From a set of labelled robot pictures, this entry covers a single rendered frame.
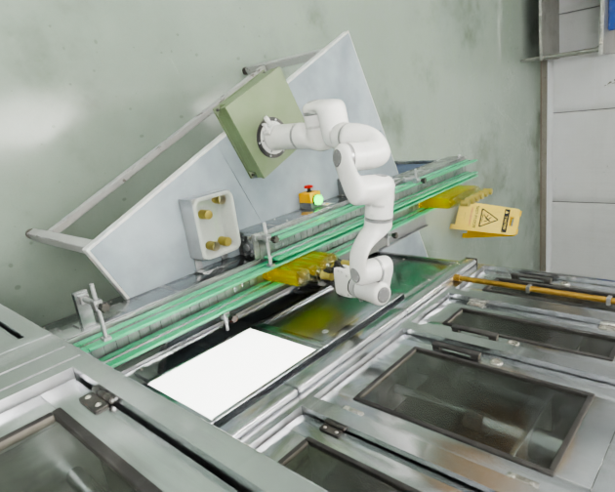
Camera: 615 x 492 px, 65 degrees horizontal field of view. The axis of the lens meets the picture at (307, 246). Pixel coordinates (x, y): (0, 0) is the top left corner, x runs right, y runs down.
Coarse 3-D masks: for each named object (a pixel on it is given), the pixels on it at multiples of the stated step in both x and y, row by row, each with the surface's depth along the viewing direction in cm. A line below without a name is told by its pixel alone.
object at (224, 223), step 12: (228, 192) 176; (192, 204) 166; (204, 204) 177; (216, 204) 181; (228, 204) 178; (216, 216) 181; (228, 216) 180; (204, 228) 178; (216, 228) 182; (228, 228) 182; (204, 240) 178; (216, 240) 182; (240, 240) 182; (204, 252) 170; (216, 252) 176; (228, 252) 178
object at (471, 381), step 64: (256, 320) 184; (384, 320) 162; (448, 320) 164; (512, 320) 159; (576, 320) 154; (320, 384) 134; (384, 384) 134; (448, 384) 130; (512, 384) 126; (576, 384) 123; (256, 448) 115; (320, 448) 112; (384, 448) 109; (448, 448) 107; (512, 448) 105; (576, 448) 102
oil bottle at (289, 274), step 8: (272, 272) 182; (280, 272) 179; (288, 272) 176; (296, 272) 173; (304, 272) 173; (272, 280) 183; (280, 280) 180; (288, 280) 177; (296, 280) 174; (304, 280) 173
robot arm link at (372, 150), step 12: (348, 132) 148; (360, 132) 146; (372, 132) 145; (360, 144) 141; (372, 144) 142; (384, 144) 144; (360, 156) 140; (372, 156) 142; (384, 156) 144; (360, 168) 143; (372, 168) 145
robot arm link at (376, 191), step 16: (336, 160) 141; (352, 160) 138; (352, 176) 136; (368, 176) 138; (384, 176) 140; (352, 192) 137; (368, 192) 136; (384, 192) 138; (368, 208) 142; (384, 208) 140
